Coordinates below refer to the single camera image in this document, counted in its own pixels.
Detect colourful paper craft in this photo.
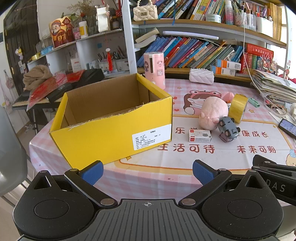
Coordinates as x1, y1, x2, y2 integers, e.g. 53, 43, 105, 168
257, 54, 278, 72

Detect yellow book set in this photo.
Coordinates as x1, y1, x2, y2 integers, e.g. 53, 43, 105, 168
266, 2, 283, 40

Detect white box red label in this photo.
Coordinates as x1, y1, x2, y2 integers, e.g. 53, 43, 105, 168
69, 57, 82, 72

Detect white paper bag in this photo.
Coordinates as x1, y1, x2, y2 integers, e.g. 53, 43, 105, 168
96, 5, 111, 33

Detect yellow tape roll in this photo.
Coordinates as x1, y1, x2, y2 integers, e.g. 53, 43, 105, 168
228, 93, 248, 124

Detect brown cloth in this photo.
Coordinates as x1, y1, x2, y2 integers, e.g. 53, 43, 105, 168
23, 65, 53, 91

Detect red tassel ornament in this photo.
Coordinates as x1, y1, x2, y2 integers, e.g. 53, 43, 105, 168
105, 47, 114, 71

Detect beige thick book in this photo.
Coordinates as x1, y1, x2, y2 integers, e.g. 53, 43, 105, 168
135, 28, 159, 44

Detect red thick book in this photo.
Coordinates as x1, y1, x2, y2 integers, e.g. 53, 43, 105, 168
245, 43, 274, 55

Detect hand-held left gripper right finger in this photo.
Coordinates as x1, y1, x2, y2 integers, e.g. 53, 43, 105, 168
178, 159, 269, 208

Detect cream quilted handbag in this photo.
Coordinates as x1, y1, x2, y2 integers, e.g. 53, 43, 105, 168
133, 0, 159, 21

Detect white round jar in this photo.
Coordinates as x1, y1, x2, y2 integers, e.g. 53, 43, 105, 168
205, 13, 222, 23

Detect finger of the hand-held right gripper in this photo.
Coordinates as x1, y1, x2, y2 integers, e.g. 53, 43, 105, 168
253, 154, 296, 168
252, 165, 296, 184

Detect black smartphone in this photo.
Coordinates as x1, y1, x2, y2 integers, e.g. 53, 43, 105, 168
278, 118, 296, 137

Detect row of leaning books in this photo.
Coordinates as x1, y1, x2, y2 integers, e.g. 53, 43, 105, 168
136, 36, 244, 69

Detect pink plush pig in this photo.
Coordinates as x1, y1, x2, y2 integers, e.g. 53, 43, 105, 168
199, 96, 229, 130

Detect small white red box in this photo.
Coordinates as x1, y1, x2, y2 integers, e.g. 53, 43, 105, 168
187, 129, 212, 143

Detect white bottle yellow label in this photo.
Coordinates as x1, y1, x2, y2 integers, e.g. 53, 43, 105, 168
79, 21, 89, 39

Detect small pen holder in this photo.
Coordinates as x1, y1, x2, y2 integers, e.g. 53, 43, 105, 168
98, 52, 109, 70

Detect stack of papers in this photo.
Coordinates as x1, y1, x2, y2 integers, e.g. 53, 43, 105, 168
251, 69, 296, 103

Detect yellow cardboard box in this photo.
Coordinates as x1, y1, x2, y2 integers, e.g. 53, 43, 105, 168
49, 73, 173, 169

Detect pink cylindrical tissue holder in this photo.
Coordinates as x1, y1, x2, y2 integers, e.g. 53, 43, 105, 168
143, 52, 166, 90

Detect black keyboard stand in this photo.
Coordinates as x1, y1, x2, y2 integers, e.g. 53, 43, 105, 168
30, 108, 56, 135

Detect white pen container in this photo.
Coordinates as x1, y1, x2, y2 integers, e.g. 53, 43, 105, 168
255, 16, 274, 37

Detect grey toy car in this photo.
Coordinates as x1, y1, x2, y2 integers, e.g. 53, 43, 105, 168
217, 116, 241, 142

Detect red fortune god figure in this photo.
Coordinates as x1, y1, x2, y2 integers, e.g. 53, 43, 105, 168
48, 16, 75, 49

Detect dark door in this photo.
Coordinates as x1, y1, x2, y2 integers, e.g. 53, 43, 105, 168
3, 0, 40, 77

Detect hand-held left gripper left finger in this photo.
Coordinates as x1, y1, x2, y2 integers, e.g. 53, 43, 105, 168
29, 161, 118, 208

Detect pastel colourful bottle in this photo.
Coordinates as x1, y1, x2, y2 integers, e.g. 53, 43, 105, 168
225, 0, 234, 25

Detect small pink toy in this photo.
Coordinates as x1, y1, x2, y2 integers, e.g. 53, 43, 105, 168
221, 92, 235, 103

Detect pen holder with brushes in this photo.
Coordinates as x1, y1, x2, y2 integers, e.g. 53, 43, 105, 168
114, 45, 130, 71

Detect white cable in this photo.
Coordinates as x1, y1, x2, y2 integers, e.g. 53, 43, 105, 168
240, 0, 292, 116

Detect white flat book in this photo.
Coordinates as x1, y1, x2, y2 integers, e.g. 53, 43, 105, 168
134, 38, 160, 49

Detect dried flowers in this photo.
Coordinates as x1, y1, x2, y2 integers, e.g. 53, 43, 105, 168
74, 0, 97, 16

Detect orange white carton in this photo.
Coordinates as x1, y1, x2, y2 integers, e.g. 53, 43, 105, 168
210, 65, 236, 76
216, 59, 241, 70

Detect white bookshelf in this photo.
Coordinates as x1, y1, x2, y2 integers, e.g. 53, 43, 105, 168
26, 0, 292, 81

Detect electronic keyboard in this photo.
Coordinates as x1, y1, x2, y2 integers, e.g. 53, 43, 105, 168
11, 89, 63, 109

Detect pink printed tablecloth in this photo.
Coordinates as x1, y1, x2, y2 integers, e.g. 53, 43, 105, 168
29, 77, 296, 202

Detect shelf of colourful books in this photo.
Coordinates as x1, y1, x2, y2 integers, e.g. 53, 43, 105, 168
154, 0, 226, 20

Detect white quilted pouch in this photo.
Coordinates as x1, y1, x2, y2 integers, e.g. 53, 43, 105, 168
189, 68, 214, 84

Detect grey chair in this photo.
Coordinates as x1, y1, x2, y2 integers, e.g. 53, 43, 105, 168
0, 105, 30, 197

